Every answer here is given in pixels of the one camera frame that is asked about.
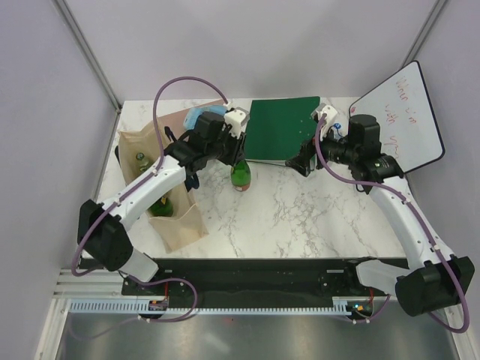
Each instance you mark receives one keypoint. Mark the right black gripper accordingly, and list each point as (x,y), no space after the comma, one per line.
(301,163)

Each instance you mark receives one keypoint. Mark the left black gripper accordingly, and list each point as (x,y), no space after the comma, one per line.
(238,148)

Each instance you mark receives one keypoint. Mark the blue cap water bottle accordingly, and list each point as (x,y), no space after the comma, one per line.
(338,131)

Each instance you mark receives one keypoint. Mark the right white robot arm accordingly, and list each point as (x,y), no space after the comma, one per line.
(435,278)

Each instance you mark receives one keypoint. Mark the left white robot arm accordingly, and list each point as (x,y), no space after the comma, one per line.
(103,227)

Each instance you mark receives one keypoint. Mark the beige canvas tote bag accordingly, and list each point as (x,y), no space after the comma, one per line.
(186,225)

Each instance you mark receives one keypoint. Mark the green binder folder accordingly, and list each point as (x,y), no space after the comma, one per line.
(278,127)

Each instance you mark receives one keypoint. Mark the brown cardboard sheet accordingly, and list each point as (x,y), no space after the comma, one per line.
(172,113)

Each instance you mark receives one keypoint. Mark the green glass bottle yellow cap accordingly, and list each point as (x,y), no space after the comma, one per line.
(143,162)

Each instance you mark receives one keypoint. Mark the small whiteboard with writing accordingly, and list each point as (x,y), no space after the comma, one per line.
(408,127)

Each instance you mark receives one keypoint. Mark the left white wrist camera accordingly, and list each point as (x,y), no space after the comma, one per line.
(238,119)

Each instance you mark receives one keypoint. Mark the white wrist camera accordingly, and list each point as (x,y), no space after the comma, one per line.
(238,119)
(326,112)

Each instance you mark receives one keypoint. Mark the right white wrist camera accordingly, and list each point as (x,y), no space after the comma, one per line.
(326,112)

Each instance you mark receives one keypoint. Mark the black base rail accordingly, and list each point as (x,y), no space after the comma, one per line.
(256,283)

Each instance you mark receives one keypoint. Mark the white cable duct strip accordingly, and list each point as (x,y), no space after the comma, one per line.
(151,307)

